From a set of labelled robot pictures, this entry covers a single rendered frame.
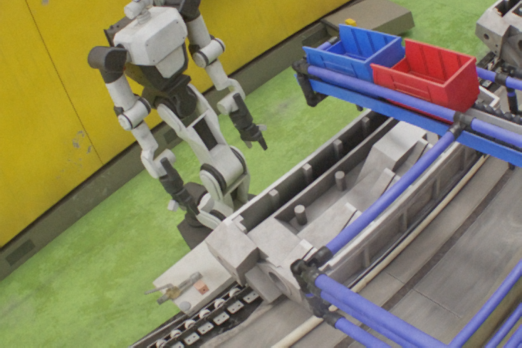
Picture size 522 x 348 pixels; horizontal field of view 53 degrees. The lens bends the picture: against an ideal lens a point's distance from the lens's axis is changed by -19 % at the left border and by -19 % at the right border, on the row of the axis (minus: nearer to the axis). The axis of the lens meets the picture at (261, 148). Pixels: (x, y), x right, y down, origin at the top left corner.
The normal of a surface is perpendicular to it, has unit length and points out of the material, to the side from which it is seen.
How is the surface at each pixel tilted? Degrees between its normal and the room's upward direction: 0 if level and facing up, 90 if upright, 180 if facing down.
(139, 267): 0
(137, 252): 0
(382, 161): 46
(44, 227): 90
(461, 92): 86
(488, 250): 0
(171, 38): 90
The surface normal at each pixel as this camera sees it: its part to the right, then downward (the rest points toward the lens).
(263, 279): 0.15, -0.36
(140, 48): 0.02, 0.53
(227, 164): 0.52, -0.09
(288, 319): -0.30, -0.75
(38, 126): 0.58, 0.34
